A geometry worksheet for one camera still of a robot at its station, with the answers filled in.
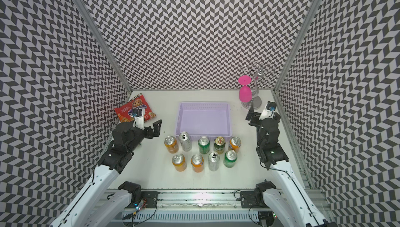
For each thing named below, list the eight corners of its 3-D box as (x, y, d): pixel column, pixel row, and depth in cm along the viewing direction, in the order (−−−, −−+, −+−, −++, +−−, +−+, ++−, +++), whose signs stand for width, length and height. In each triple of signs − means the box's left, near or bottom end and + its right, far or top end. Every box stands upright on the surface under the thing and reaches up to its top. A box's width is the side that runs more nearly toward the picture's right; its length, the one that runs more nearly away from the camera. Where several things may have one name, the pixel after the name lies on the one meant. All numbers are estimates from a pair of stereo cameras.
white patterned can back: (208, 171, 84) (208, 162, 73) (208, 161, 87) (208, 151, 76) (218, 171, 84) (220, 162, 73) (218, 161, 87) (219, 151, 76)
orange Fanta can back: (192, 172, 83) (190, 166, 76) (192, 161, 87) (191, 154, 80) (203, 172, 83) (203, 166, 76) (204, 161, 87) (203, 154, 80)
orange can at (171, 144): (168, 153, 89) (163, 144, 80) (169, 145, 93) (165, 135, 83) (178, 153, 89) (174, 144, 80) (179, 145, 93) (176, 135, 83)
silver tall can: (182, 152, 90) (178, 140, 78) (183, 144, 93) (179, 131, 81) (191, 152, 90) (189, 140, 78) (192, 144, 93) (190, 131, 81)
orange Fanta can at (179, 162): (175, 171, 83) (171, 165, 75) (176, 161, 87) (173, 153, 78) (186, 171, 83) (183, 165, 75) (187, 161, 87) (185, 153, 78)
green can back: (224, 168, 85) (225, 161, 76) (223, 157, 89) (224, 149, 80) (235, 168, 85) (238, 161, 76) (233, 157, 89) (236, 149, 80)
